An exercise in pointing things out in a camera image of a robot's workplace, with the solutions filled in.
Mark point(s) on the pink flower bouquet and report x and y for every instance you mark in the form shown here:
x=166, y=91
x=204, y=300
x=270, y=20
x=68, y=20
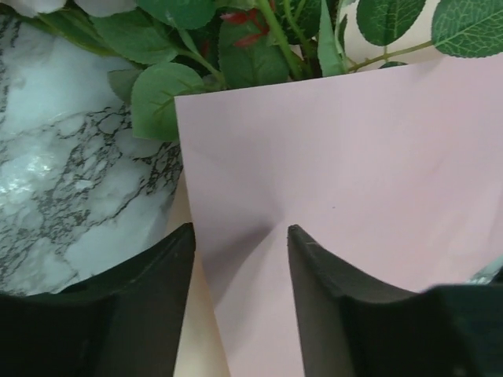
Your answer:
x=178, y=48

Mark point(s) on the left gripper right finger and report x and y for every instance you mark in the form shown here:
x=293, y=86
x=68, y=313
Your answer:
x=352, y=324

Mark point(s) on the pink wrapping paper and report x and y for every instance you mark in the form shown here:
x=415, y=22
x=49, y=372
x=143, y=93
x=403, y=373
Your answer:
x=398, y=171

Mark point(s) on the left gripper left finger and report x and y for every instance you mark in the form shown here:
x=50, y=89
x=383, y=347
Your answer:
x=126, y=321

